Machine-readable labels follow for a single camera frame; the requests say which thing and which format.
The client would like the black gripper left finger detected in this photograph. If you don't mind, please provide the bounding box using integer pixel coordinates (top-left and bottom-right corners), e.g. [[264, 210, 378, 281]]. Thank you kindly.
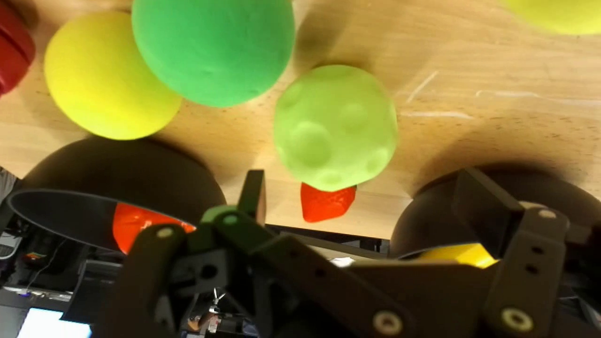
[[93, 225, 198, 338]]

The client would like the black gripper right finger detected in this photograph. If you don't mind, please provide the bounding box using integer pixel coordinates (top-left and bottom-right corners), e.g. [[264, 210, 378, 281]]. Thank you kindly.
[[451, 169, 570, 338]]

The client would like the yellow banana toy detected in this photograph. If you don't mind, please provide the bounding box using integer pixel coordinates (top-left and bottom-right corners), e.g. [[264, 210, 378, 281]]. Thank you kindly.
[[412, 242, 498, 268]]

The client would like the small red tomato toy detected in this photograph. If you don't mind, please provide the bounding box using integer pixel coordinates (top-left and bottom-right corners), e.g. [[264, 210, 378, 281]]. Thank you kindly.
[[301, 184, 358, 223]]

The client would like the light green bumpy ball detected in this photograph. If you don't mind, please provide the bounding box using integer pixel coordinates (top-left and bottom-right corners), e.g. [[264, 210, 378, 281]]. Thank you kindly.
[[273, 65, 399, 191]]

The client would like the red orange bell pepper toy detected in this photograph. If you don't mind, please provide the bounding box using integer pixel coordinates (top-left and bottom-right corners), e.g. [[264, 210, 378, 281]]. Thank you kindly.
[[111, 202, 196, 253]]

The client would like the near black bowl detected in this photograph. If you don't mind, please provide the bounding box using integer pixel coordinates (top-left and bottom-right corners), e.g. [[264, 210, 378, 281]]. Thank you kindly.
[[391, 163, 601, 279]]

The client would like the black bowl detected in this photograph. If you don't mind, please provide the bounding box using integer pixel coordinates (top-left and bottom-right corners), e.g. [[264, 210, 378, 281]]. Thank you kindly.
[[8, 137, 226, 251], [391, 163, 601, 279]]

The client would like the far black bowl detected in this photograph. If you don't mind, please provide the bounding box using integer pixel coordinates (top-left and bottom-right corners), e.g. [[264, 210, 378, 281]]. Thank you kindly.
[[8, 137, 226, 251]]

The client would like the yellow ball behind green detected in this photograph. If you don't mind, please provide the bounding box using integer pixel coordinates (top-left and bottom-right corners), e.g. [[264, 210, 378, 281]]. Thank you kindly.
[[44, 11, 183, 140]]

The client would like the green foam ball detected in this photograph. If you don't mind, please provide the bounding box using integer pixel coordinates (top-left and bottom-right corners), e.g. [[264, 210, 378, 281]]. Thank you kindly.
[[132, 0, 296, 107]]

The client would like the red radish toy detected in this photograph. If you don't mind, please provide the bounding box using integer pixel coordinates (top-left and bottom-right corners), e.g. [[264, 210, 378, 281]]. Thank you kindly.
[[0, 0, 36, 93]]

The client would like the yellow ball near handle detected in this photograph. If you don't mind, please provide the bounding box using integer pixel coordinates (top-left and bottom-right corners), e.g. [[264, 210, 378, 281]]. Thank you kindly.
[[502, 0, 601, 35]]

